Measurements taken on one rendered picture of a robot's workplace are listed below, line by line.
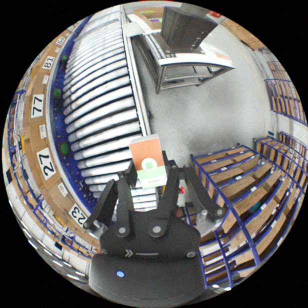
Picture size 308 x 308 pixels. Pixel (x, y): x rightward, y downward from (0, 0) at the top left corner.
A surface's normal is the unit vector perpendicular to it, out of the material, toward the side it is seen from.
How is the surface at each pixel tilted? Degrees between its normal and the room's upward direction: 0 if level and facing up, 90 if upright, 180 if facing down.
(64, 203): 90
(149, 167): 0
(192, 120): 0
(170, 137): 0
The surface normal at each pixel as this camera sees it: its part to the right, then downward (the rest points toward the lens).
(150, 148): 0.03, 0.34
